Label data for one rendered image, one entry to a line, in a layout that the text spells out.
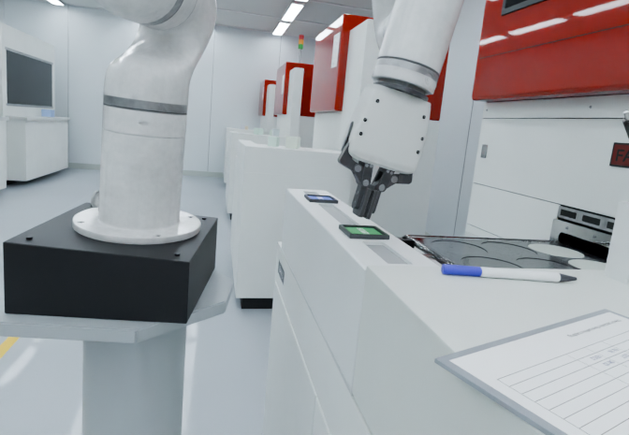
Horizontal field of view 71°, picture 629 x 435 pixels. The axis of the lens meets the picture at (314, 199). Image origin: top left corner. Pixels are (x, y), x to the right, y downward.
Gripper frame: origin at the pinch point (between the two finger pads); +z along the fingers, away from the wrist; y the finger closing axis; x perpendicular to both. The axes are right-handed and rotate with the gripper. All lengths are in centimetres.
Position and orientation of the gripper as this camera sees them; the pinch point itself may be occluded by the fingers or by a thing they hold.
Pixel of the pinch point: (365, 202)
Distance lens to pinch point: 60.2
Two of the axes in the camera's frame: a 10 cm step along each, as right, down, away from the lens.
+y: -9.3, -2.6, -2.5
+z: -2.9, 9.5, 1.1
